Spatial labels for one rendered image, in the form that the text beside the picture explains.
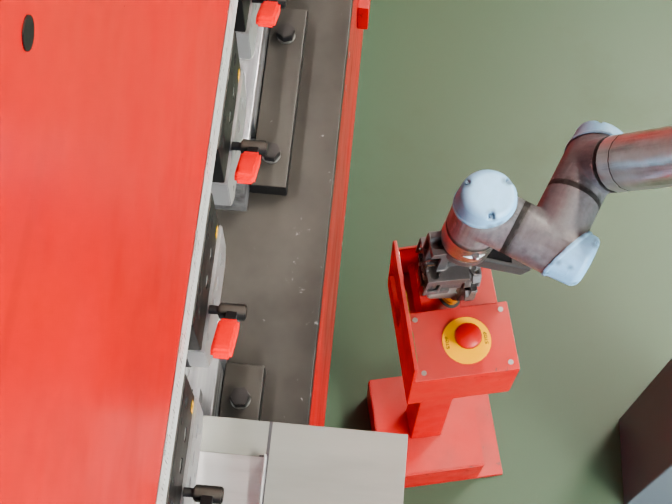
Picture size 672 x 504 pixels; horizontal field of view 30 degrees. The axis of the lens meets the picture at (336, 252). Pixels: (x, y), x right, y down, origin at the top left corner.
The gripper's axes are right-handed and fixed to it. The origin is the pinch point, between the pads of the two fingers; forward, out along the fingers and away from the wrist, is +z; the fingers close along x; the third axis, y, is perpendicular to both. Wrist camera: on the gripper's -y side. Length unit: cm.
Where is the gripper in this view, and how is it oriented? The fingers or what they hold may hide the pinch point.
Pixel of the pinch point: (455, 289)
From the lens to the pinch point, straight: 192.6
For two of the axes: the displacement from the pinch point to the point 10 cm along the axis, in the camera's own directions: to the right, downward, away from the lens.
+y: -9.9, 0.9, -1.3
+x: 1.4, 9.2, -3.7
